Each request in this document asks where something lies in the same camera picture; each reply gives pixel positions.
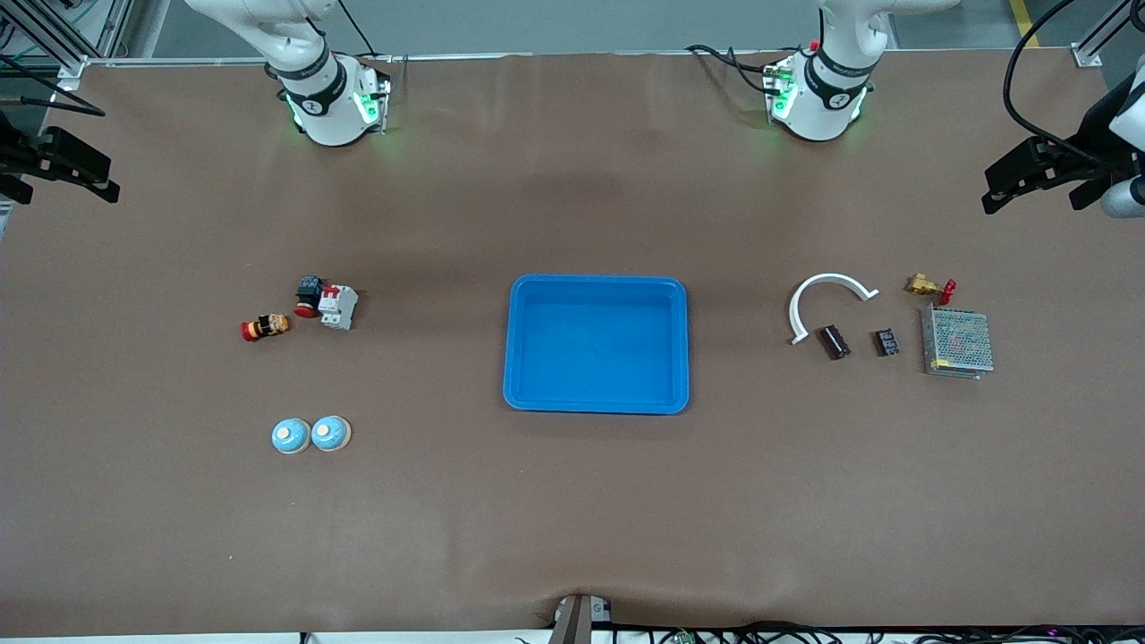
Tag blue bell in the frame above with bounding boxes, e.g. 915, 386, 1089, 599
310, 415, 352, 453
271, 418, 312, 455

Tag blue plastic tray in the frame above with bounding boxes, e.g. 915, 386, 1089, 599
502, 274, 691, 416

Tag metal mesh power supply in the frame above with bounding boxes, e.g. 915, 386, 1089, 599
920, 304, 996, 381

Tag white curved plastic clamp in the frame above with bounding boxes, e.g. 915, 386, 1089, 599
787, 272, 880, 346

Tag red emergency button orange body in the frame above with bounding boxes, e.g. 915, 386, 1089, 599
240, 313, 293, 343

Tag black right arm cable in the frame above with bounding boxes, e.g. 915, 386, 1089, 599
0, 54, 108, 119

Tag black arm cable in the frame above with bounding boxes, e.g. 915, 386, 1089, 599
1001, 0, 1103, 171
0, 54, 108, 119

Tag aluminium frame corner post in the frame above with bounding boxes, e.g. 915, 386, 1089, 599
1072, 0, 1145, 69
0, 0, 137, 90

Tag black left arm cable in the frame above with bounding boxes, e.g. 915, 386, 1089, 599
1001, 0, 1103, 171

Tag brass valve red handle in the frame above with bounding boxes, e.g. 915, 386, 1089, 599
904, 274, 958, 306

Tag white circuit breaker red switch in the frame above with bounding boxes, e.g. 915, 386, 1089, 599
318, 284, 360, 332

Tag thin black base cable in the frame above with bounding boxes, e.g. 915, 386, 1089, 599
336, 0, 378, 60

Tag black base cables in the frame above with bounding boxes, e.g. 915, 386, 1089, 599
685, 43, 781, 97

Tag grey metal bracket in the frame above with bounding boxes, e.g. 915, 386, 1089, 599
547, 593, 615, 644

